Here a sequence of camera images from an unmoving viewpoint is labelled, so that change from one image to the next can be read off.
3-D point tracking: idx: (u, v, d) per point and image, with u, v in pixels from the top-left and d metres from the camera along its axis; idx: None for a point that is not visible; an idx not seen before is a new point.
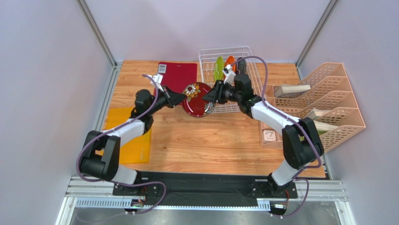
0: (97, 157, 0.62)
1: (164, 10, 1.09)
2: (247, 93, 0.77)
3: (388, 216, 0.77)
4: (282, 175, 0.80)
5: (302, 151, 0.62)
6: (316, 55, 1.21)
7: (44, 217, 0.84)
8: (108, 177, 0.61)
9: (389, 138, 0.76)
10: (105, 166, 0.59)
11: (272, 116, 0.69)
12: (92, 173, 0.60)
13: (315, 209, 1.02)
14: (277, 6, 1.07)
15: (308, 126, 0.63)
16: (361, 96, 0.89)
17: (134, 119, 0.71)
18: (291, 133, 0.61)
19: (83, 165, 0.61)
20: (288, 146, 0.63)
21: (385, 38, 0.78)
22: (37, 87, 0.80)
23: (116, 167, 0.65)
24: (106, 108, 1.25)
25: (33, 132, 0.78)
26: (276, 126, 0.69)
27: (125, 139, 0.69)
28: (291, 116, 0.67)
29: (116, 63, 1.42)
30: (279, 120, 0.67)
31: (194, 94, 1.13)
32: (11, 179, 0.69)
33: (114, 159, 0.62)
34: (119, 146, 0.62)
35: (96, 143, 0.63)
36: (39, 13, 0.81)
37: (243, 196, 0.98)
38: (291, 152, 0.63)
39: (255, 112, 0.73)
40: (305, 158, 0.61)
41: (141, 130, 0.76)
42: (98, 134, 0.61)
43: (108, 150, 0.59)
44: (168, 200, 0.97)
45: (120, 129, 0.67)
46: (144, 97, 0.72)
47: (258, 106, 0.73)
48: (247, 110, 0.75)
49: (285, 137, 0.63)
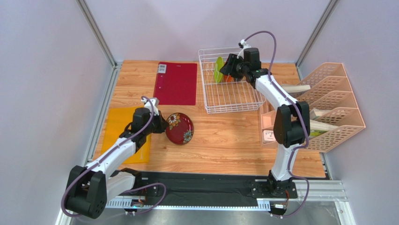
0: (82, 193, 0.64)
1: (164, 9, 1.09)
2: (254, 65, 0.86)
3: (388, 216, 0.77)
4: (277, 168, 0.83)
5: (291, 130, 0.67)
6: (315, 56, 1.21)
7: (44, 216, 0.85)
8: (95, 214, 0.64)
9: (389, 138, 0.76)
10: (90, 205, 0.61)
11: (273, 92, 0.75)
12: (77, 210, 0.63)
13: (315, 209, 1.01)
14: (277, 6, 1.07)
15: (303, 109, 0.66)
16: (361, 96, 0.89)
17: (123, 141, 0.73)
18: (284, 113, 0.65)
19: (69, 202, 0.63)
20: (279, 123, 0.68)
21: (385, 37, 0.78)
22: (37, 87, 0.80)
23: (105, 200, 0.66)
24: (106, 108, 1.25)
25: (33, 131, 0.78)
26: (274, 101, 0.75)
27: (114, 165, 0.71)
28: (290, 96, 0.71)
29: (116, 63, 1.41)
30: (278, 98, 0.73)
31: (175, 123, 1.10)
32: (11, 180, 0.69)
33: (100, 196, 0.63)
34: (103, 181, 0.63)
35: (81, 179, 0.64)
36: (38, 14, 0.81)
37: (242, 196, 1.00)
38: (280, 128, 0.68)
39: (260, 84, 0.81)
40: (290, 136, 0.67)
41: (133, 149, 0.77)
42: (82, 172, 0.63)
43: (92, 190, 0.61)
44: (168, 200, 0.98)
45: (105, 160, 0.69)
46: (143, 112, 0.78)
47: (263, 79, 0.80)
48: (252, 80, 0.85)
49: (278, 115, 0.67)
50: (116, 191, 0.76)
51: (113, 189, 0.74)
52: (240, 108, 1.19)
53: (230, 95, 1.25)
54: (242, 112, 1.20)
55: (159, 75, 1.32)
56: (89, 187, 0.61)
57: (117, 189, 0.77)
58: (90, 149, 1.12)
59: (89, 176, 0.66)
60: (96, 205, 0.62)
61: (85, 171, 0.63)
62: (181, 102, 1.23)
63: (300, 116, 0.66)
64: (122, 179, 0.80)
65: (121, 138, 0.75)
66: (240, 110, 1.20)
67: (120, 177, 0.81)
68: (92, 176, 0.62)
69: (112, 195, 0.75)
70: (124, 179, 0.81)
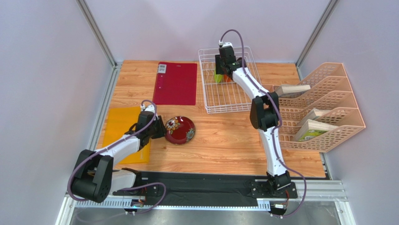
0: (88, 177, 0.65)
1: (164, 10, 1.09)
2: (229, 59, 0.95)
3: (387, 215, 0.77)
4: (269, 162, 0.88)
5: (264, 117, 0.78)
6: (315, 56, 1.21)
7: (45, 216, 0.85)
8: (99, 199, 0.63)
9: (389, 138, 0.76)
10: (96, 188, 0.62)
11: (248, 84, 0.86)
12: (81, 194, 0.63)
13: (315, 209, 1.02)
14: (277, 6, 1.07)
15: (274, 100, 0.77)
16: (361, 96, 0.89)
17: (129, 136, 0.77)
18: (258, 104, 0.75)
19: (74, 185, 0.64)
20: (254, 112, 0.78)
21: (385, 37, 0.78)
22: (37, 88, 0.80)
23: (109, 188, 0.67)
24: (106, 108, 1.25)
25: (34, 131, 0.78)
26: (248, 93, 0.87)
27: (120, 156, 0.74)
28: (262, 88, 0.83)
29: (116, 63, 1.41)
30: (253, 90, 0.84)
31: (175, 127, 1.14)
32: (11, 179, 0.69)
33: (107, 179, 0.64)
34: (111, 165, 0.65)
35: (89, 162, 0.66)
36: (39, 14, 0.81)
37: (243, 196, 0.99)
38: (255, 116, 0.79)
39: (236, 76, 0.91)
40: (264, 121, 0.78)
41: (136, 146, 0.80)
42: (90, 154, 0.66)
43: (99, 170, 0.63)
44: (168, 200, 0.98)
45: (113, 148, 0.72)
46: (147, 113, 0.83)
47: (239, 72, 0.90)
48: (229, 72, 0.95)
49: (254, 105, 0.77)
50: (116, 184, 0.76)
51: (114, 181, 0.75)
52: (240, 108, 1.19)
53: (230, 94, 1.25)
54: (242, 112, 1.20)
55: (159, 75, 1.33)
56: (97, 168, 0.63)
57: (118, 183, 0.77)
58: (90, 149, 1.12)
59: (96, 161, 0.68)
60: (101, 188, 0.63)
61: (94, 154, 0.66)
62: (181, 102, 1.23)
63: (274, 105, 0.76)
64: (123, 174, 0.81)
65: (126, 134, 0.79)
66: (240, 110, 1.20)
67: (120, 173, 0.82)
68: (101, 158, 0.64)
69: (114, 188, 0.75)
70: (126, 175, 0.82)
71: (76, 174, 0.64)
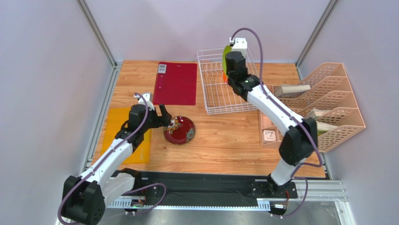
0: (79, 203, 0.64)
1: (164, 10, 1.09)
2: (240, 73, 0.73)
3: (387, 215, 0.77)
4: (280, 176, 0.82)
5: (302, 152, 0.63)
6: (316, 56, 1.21)
7: (45, 217, 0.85)
8: (93, 222, 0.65)
9: (389, 138, 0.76)
10: (88, 214, 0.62)
11: (274, 110, 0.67)
12: (75, 219, 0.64)
13: (315, 209, 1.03)
14: (277, 5, 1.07)
15: (311, 127, 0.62)
16: (361, 96, 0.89)
17: (118, 145, 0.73)
18: (294, 137, 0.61)
19: (67, 211, 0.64)
20: (288, 146, 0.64)
21: (385, 38, 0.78)
22: (37, 88, 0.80)
23: (102, 206, 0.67)
24: (106, 108, 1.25)
25: (34, 131, 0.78)
26: (275, 119, 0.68)
27: (110, 172, 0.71)
28: (293, 114, 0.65)
29: (116, 63, 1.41)
30: (282, 116, 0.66)
31: (174, 127, 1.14)
32: (11, 179, 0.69)
33: (98, 204, 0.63)
34: (99, 191, 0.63)
35: (77, 189, 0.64)
36: (38, 14, 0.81)
37: (243, 196, 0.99)
38: (290, 151, 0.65)
39: (253, 98, 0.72)
40: (300, 156, 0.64)
41: (129, 150, 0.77)
42: (77, 182, 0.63)
43: (87, 200, 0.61)
44: (168, 200, 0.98)
45: (99, 168, 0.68)
46: (138, 110, 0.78)
47: (257, 93, 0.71)
48: (242, 92, 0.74)
49: (288, 138, 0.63)
50: (115, 193, 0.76)
51: (112, 192, 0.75)
52: (240, 108, 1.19)
53: (230, 94, 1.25)
54: (241, 112, 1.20)
55: (159, 75, 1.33)
56: (84, 198, 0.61)
57: (115, 192, 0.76)
58: (90, 150, 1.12)
59: (85, 185, 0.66)
60: (93, 213, 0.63)
61: (80, 182, 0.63)
62: (181, 102, 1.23)
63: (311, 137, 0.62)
64: (121, 182, 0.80)
65: (117, 138, 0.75)
66: (240, 110, 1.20)
67: (117, 180, 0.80)
68: (87, 187, 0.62)
69: (111, 199, 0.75)
70: (124, 181, 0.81)
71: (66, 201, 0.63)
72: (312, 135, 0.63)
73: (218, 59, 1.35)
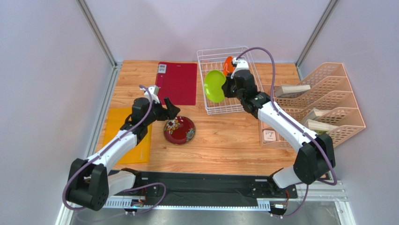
0: (84, 186, 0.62)
1: (164, 10, 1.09)
2: (250, 91, 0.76)
3: (387, 215, 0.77)
4: (283, 180, 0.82)
5: (317, 169, 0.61)
6: (316, 55, 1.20)
7: (45, 217, 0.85)
8: (97, 207, 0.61)
9: (389, 138, 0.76)
10: (92, 197, 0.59)
11: (286, 126, 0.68)
12: (79, 203, 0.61)
13: (315, 209, 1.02)
14: (277, 5, 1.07)
15: (325, 142, 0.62)
16: (361, 96, 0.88)
17: (123, 134, 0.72)
18: (308, 153, 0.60)
19: (71, 195, 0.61)
20: (303, 163, 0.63)
21: (385, 37, 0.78)
22: (37, 87, 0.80)
23: (107, 193, 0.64)
24: (106, 108, 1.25)
25: (34, 131, 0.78)
26: (287, 135, 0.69)
27: (114, 160, 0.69)
28: (306, 130, 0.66)
29: (116, 63, 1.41)
30: (294, 133, 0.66)
31: (174, 127, 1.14)
32: (11, 179, 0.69)
33: (103, 188, 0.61)
34: (105, 174, 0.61)
35: (83, 172, 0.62)
36: (38, 14, 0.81)
37: (243, 196, 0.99)
38: (305, 169, 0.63)
39: (263, 115, 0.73)
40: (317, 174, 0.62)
41: (134, 142, 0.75)
42: (83, 164, 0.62)
43: (93, 182, 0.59)
44: (168, 200, 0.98)
45: (106, 153, 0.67)
46: (142, 103, 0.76)
47: (268, 109, 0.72)
48: (253, 109, 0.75)
49: (302, 154, 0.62)
50: (117, 186, 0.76)
51: (114, 184, 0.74)
52: (240, 108, 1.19)
53: None
54: (241, 112, 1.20)
55: (159, 75, 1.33)
56: (91, 180, 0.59)
57: (118, 186, 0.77)
58: (90, 150, 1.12)
59: (91, 169, 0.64)
60: (98, 197, 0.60)
61: (86, 164, 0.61)
62: (181, 102, 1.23)
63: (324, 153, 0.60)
64: (122, 176, 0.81)
65: (122, 130, 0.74)
66: (240, 110, 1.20)
67: (120, 175, 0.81)
68: (93, 168, 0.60)
69: (113, 191, 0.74)
70: (125, 176, 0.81)
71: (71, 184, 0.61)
72: (327, 151, 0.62)
73: (218, 59, 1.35)
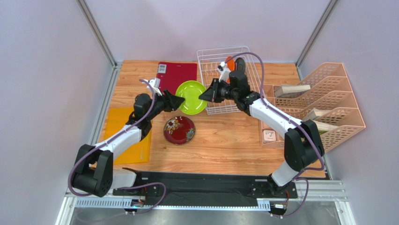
0: (90, 172, 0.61)
1: (164, 10, 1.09)
2: (243, 90, 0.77)
3: (387, 215, 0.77)
4: (281, 177, 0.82)
5: (305, 154, 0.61)
6: (316, 56, 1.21)
7: (44, 217, 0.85)
8: (101, 194, 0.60)
9: (389, 138, 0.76)
10: (97, 182, 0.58)
11: (274, 117, 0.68)
12: (84, 189, 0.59)
13: (315, 209, 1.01)
14: (277, 6, 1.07)
15: (311, 130, 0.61)
16: (361, 96, 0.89)
17: (129, 127, 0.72)
18: (293, 137, 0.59)
19: (76, 180, 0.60)
20: (290, 149, 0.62)
21: (384, 37, 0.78)
22: (37, 87, 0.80)
23: (111, 181, 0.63)
24: (106, 108, 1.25)
25: (34, 131, 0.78)
26: (276, 127, 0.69)
27: (119, 150, 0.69)
28: (292, 118, 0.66)
29: (116, 63, 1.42)
30: (281, 122, 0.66)
31: (175, 127, 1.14)
32: (11, 179, 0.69)
33: (107, 174, 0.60)
34: (111, 161, 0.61)
35: (89, 158, 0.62)
36: (38, 14, 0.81)
37: (243, 196, 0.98)
38: (293, 155, 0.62)
39: (254, 110, 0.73)
40: (306, 160, 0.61)
41: (138, 136, 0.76)
42: (90, 149, 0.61)
43: (99, 166, 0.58)
44: (168, 200, 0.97)
45: (113, 141, 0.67)
46: (144, 101, 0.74)
47: (257, 104, 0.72)
48: (245, 108, 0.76)
49: (288, 140, 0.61)
50: (119, 182, 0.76)
51: (116, 178, 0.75)
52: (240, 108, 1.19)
53: None
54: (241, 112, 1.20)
55: (159, 75, 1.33)
56: (97, 164, 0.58)
57: (120, 181, 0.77)
58: None
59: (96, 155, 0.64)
60: (102, 183, 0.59)
61: (94, 149, 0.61)
62: None
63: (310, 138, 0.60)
64: (123, 173, 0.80)
65: (127, 124, 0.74)
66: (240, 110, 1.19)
67: (121, 171, 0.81)
68: (100, 154, 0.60)
69: (115, 186, 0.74)
70: (126, 172, 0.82)
71: (77, 169, 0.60)
72: (314, 138, 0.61)
73: (218, 59, 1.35)
